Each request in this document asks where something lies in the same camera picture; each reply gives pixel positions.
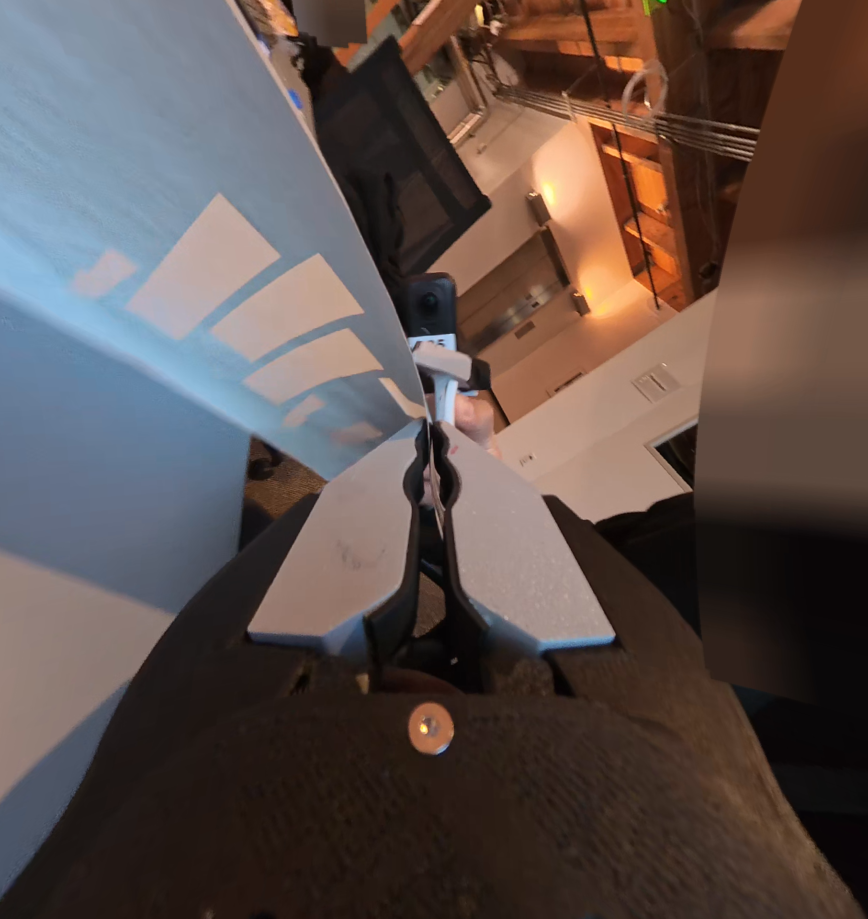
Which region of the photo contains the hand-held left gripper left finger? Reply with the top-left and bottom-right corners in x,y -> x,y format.
247,420 -> 432,658

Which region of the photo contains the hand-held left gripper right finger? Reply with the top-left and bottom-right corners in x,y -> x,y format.
431,422 -> 616,656

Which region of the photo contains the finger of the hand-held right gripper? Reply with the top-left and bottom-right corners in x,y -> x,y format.
414,349 -> 475,383

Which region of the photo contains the glittery sticker sheet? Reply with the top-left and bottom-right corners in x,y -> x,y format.
0,0 -> 435,626

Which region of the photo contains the grey desk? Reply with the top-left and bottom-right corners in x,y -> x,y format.
0,538 -> 180,913

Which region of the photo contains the person's right hand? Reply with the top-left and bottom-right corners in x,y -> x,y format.
454,393 -> 504,460

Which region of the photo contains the black mesh office chair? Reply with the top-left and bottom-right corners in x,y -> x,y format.
310,36 -> 494,290

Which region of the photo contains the white wall vent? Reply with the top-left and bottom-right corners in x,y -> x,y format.
631,362 -> 673,403

